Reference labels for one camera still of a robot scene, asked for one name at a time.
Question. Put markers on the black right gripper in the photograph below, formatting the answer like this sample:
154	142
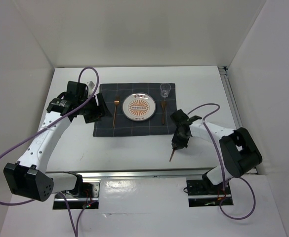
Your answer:
180	144

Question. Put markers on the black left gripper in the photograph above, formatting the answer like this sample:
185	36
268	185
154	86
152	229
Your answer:
95	116

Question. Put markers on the dark grey checked cloth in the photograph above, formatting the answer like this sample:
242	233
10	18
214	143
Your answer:
125	127

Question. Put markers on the copper fork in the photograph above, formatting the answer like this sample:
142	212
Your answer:
116	103

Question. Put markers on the copper spoon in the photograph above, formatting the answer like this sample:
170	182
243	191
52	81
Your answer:
163	105

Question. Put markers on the orange patterned white plate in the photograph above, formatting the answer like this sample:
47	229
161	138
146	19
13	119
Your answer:
139	107

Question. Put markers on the clear plastic cup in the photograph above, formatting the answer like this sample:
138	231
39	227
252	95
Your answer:
165	89

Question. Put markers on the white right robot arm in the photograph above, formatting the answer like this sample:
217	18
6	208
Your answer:
236	149

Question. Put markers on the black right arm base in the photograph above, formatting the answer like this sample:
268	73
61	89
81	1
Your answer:
201	196

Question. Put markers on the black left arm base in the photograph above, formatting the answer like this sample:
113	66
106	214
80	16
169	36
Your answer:
87	196

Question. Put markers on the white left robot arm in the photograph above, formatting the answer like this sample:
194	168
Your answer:
27	177

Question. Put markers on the aluminium front rail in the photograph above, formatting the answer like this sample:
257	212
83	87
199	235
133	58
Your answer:
190	173

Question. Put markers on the aluminium rail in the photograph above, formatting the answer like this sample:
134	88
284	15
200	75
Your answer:
230	96
190	173

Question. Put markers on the aluminium right side rail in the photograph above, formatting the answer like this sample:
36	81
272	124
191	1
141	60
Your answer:
230	96

